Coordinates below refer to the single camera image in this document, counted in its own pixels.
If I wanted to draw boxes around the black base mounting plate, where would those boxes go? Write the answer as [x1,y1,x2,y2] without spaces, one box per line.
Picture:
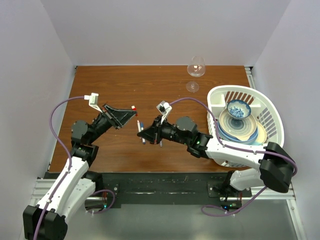
[74,171,253,210]

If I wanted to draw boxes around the blue white patterned bowl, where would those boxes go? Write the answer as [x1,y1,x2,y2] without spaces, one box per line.
[226,99,252,120]

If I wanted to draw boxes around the white pen blue tip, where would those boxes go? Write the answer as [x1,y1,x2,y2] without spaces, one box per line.
[141,126,146,145]

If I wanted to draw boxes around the red pen cap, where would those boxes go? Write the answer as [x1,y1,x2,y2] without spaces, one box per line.
[131,105,138,117]

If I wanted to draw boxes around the cream plate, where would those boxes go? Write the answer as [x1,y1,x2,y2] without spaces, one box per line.
[254,121,267,146]

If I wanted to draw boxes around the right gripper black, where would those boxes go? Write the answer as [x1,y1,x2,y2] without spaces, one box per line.
[138,114,190,145]

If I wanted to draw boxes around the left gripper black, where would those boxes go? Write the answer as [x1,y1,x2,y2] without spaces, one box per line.
[88,103,137,144]

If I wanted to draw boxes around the grey striped plate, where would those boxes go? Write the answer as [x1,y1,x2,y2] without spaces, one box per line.
[218,109,257,141]

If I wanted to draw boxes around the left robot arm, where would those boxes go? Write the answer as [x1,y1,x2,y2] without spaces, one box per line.
[22,104,137,240]

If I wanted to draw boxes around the white pen red tip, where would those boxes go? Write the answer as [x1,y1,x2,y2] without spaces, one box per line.
[137,119,141,133]

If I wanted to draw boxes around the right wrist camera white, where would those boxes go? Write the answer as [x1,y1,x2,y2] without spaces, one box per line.
[156,100,172,124]

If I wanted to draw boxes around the white plastic dish basket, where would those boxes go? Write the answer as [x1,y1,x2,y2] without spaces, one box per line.
[207,85,285,168]

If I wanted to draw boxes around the clear wine glass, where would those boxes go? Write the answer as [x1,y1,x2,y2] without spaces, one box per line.
[186,56,206,93]

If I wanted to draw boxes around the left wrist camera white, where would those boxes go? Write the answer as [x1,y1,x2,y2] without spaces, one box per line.
[84,92,103,113]

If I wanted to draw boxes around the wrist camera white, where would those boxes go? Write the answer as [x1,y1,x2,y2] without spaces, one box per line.
[156,100,172,124]
[84,92,103,113]

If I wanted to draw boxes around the blue rimmed plate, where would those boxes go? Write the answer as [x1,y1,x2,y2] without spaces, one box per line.
[218,119,258,145]

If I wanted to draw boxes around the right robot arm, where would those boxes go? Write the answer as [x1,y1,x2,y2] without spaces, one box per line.
[137,115,297,197]

